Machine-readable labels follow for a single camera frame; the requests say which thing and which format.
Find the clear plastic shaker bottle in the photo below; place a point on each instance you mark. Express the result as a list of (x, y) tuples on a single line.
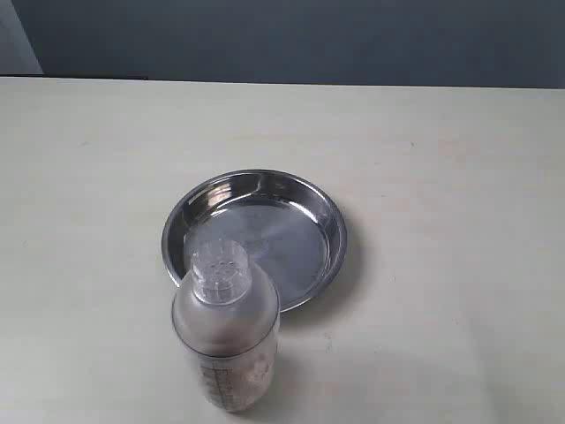
[(226, 313)]

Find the round stainless steel plate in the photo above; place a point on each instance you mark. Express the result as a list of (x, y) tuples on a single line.
[(288, 226)]

